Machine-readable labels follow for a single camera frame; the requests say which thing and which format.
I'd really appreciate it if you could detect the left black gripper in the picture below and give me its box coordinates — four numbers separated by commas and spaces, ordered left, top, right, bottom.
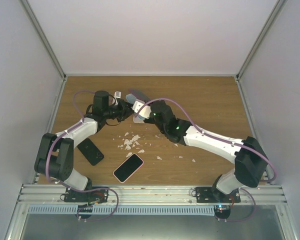
104, 99, 134, 123

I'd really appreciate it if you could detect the beige phone case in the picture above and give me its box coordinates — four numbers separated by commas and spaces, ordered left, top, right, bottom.
133, 115, 145, 124

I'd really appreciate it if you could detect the black smartphone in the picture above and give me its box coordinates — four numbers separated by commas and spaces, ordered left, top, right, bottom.
129, 88, 150, 102

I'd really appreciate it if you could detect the phone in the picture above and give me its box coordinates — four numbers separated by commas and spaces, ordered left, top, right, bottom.
113, 153, 144, 184

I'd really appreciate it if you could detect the blue phone case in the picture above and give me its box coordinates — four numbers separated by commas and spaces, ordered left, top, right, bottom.
125, 93, 137, 105

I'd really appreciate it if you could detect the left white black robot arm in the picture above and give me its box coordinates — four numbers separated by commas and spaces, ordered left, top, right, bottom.
34, 90, 134, 202

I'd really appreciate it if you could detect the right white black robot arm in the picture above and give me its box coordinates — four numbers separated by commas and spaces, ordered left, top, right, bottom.
137, 99, 268, 203

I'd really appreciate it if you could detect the black phone face down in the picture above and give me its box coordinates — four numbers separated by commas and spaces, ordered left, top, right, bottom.
77, 138, 105, 166

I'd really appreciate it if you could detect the white debris pile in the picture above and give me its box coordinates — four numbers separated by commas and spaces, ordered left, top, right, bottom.
117, 131, 145, 153

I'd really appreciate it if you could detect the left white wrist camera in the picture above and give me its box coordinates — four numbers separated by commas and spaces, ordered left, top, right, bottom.
113, 91, 122, 106

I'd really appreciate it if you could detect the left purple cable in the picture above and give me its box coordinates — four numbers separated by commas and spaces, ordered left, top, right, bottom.
46, 90, 120, 223

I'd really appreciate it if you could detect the purple cable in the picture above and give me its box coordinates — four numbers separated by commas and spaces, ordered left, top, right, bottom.
137, 97, 278, 223
46, 90, 120, 223

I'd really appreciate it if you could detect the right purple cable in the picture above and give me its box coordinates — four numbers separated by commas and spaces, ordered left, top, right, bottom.
137, 97, 278, 223

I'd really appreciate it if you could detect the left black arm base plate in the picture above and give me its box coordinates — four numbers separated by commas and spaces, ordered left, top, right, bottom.
59, 188, 109, 204

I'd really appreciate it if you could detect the left aluminium corner post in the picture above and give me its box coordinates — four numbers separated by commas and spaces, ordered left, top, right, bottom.
19, 0, 67, 82

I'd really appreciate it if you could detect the aluminium corner post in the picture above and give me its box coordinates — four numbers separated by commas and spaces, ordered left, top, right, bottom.
235, 0, 287, 82
19, 0, 67, 82

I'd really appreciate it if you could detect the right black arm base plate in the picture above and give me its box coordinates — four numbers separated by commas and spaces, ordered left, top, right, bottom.
190, 186, 241, 204

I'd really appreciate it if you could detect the grey slotted cable duct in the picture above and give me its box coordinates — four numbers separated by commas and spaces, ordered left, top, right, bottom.
28, 204, 215, 216

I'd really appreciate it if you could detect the aluminium front rail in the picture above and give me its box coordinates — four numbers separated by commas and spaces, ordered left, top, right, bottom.
17, 184, 287, 205

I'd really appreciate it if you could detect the right aluminium corner post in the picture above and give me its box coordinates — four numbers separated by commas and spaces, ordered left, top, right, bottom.
235, 0, 287, 82

